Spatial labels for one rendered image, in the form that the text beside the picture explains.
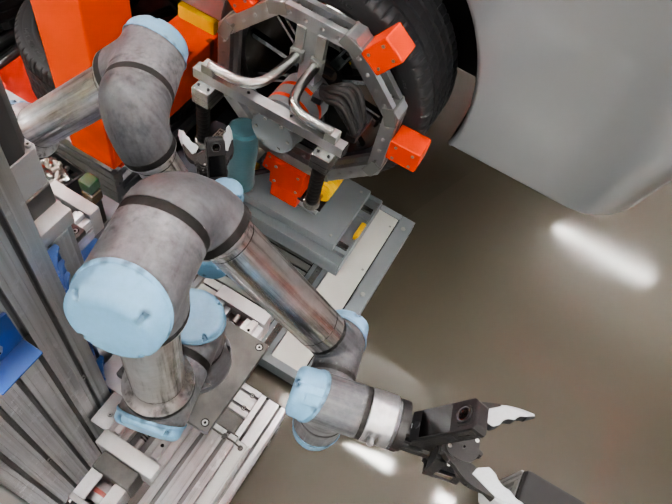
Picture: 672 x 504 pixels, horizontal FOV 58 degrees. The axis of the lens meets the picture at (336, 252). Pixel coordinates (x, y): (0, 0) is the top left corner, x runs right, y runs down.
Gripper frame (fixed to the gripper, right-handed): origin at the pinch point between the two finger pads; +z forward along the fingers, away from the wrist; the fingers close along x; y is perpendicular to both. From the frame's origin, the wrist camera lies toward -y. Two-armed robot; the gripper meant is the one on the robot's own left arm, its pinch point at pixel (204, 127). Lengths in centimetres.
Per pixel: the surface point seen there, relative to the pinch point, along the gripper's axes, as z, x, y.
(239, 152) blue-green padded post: 2.7, 10.3, 14.9
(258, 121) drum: -3.0, 13.3, -3.7
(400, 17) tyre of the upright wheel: 1, 47, -31
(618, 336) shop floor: -55, 156, 83
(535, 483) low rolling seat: -100, 77, 49
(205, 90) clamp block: 0.8, 0.5, -12.0
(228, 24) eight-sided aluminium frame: 20.7, 9.7, -14.7
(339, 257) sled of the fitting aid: -7, 48, 68
